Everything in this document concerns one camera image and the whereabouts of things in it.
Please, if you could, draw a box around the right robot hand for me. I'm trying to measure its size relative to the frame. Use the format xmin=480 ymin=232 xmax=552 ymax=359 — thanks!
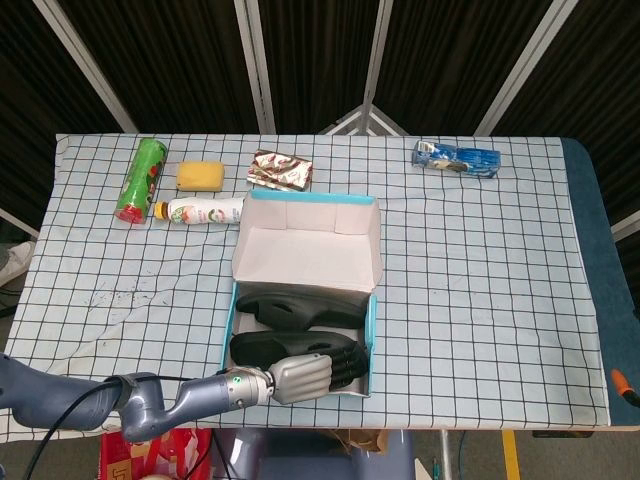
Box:
xmin=612 ymin=368 xmax=640 ymax=409

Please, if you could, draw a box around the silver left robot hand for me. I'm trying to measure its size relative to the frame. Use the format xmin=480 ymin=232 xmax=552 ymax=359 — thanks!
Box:
xmin=267 ymin=339 xmax=370 ymax=405

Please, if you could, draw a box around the black slipper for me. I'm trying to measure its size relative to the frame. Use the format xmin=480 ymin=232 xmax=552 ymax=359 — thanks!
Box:
xmin=229 ymin=329 xmax=361 ymax=370
xmin=234 ymin=291 xmax=369 ymax=331

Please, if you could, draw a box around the light blue shoe box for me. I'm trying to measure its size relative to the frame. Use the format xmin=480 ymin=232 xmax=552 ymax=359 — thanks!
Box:
xmin=219 ymin=188 xmax=384 ymax=399

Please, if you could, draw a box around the red printed bag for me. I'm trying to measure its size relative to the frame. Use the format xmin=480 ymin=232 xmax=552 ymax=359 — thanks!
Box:
xmin=99 ymin=427 xmax=214 ymax=480

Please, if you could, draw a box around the blue snack wrapper package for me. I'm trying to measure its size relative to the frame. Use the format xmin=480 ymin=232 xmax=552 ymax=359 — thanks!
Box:
xmin=411 ymin=139 xmax=502 ymax=180

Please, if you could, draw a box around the blue grey chair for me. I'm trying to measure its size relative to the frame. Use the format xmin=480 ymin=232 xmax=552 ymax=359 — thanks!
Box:
xmin=212 ymin=428 xmax=416 ymax=480

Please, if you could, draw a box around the brown paper bag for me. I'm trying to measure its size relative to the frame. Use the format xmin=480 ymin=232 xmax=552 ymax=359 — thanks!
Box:
xmin=327 ymin=428 xmax=390 ymax=455

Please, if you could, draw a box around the dark blue table pad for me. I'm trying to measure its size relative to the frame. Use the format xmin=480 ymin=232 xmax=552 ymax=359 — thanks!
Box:
xmin=559 ymin=137 xmax=640 ymax=429

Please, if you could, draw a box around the metal table leg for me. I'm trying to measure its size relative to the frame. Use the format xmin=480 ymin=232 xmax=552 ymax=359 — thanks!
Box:
xmin=438 ymin=430 xmax=455 ymax=480

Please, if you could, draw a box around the checked tablecloth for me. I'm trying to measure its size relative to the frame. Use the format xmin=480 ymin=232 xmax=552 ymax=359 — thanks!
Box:
xmin=0 ymin=132 xmax=614 ymax=444

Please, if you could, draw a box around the white drink bottle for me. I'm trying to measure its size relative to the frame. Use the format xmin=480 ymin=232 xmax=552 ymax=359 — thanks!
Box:
xmin=153 ymin=195 xmax=246 ymax=226

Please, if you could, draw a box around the red silver snack packet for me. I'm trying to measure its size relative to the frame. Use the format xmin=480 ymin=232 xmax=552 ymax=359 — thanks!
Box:
xmin=246 ymin=149 xmax=315 ymax=191

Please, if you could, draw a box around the yellow sponge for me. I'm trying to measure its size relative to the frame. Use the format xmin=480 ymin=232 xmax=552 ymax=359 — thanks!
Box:
xmin=175 ymin=160 xmax=226 ymax=193

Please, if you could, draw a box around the green chips can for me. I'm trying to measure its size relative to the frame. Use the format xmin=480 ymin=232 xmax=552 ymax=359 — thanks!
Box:
xmin=113 ymin=137 xmax=169 ymax=229

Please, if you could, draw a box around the white sneaker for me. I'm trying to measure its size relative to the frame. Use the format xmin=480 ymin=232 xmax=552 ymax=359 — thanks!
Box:
xmin=0 ymin=241 xmax=37 ymax=287

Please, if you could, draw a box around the black folding screen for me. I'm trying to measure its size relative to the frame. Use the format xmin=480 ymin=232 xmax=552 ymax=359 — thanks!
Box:
xmin=0 ymin=0 xmax=640 ymax=241

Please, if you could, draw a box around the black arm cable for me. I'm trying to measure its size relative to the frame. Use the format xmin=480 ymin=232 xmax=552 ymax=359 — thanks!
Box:
xmin=29 ymin=373 xmax=221 ymax=480

